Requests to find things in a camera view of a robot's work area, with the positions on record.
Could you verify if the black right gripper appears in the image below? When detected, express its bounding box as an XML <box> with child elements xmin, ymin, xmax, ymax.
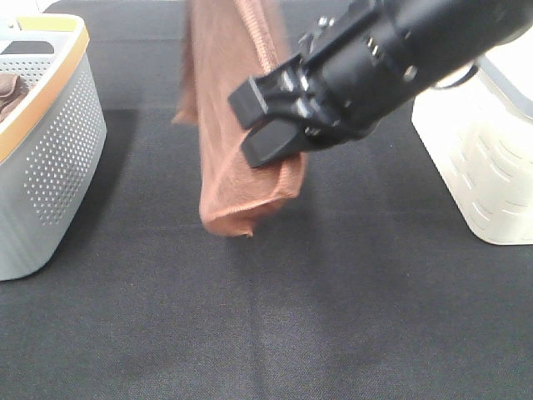
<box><xmin>228</xmin><ymin>1</ymin><xmax>421</xmax><ymax>168</ymax></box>

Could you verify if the brown towel in basket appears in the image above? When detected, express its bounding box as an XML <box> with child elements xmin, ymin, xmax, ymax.
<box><xmin>0</xmin><ymin>73</ymin><xmax>29</xmax><ymax>123</ymax></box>

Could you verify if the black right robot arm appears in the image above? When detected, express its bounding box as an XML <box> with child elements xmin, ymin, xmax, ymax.
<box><xmin>228</xmin><ymin>0</ymin><xmax>532</xmax><ymax>168</ymax></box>

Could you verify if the brown towel with white tag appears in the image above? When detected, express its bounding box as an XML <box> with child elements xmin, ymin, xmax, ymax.
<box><xmin>174</xmin><ymin>1</ymin><xmax>306</xmax><ymax>237</ymax></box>

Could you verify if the grey perforated basket yellow handle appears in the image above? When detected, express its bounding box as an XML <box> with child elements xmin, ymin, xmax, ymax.
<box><xmin>1</xmin><ymin>13</ymin><xmax>107</xmax><ymax>281</ymax></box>

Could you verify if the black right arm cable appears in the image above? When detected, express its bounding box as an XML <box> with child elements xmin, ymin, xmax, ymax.
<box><xmin>432</xmin><ymin>60</ymin><xmax>482</xmax><ymax>91</ymax></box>

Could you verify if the white slotted basket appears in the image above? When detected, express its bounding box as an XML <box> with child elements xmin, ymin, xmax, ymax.
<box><xmin>411</xmin><ymin>31</ymin><xmax>532</xmax><ymax>245</ymax></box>

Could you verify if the black table cloth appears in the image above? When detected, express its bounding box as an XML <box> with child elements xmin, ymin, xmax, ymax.
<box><xmin>1</xmin><ymin>1</ymin><xmax>532</xmax><ymax>399</ymax></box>

